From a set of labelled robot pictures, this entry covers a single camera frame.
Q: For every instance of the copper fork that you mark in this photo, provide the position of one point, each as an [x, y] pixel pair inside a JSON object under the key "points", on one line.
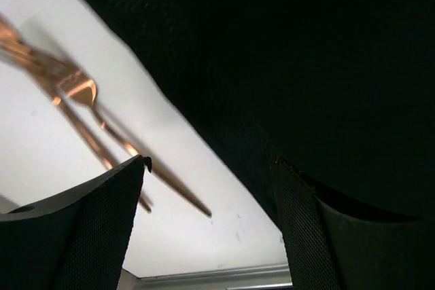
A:
{"points": [[78, 86]]}

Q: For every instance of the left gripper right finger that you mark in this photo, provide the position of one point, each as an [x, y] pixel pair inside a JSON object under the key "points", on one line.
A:
{"points": [[334, 242]]}

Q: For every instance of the copper knife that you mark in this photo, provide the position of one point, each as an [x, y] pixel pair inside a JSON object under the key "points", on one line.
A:
{"points": [[14, 52]]}

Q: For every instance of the black cloth placemat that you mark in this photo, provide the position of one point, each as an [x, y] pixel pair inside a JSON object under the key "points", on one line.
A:
{"points": [[341, 91]]}

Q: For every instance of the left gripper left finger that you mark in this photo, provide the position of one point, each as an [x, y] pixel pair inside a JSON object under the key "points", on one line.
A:
{"points": [[76, 239]]}

